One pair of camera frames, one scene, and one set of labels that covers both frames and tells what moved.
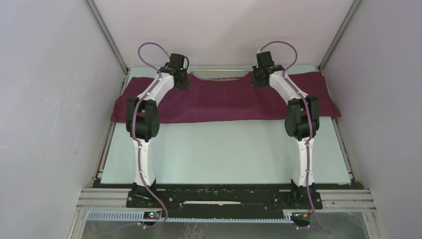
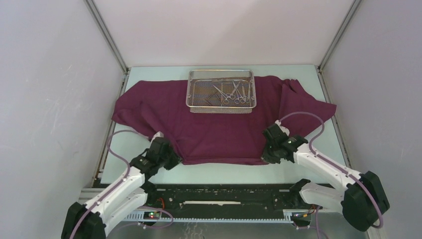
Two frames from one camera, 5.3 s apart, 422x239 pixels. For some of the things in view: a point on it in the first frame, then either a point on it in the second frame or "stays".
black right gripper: [254, 82] → [265, 156]
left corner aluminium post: [107, 35] stays
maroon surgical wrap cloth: [209, 100] → [159, 107]
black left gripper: [186, 84] → [175, 159]
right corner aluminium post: [339, 34] stays
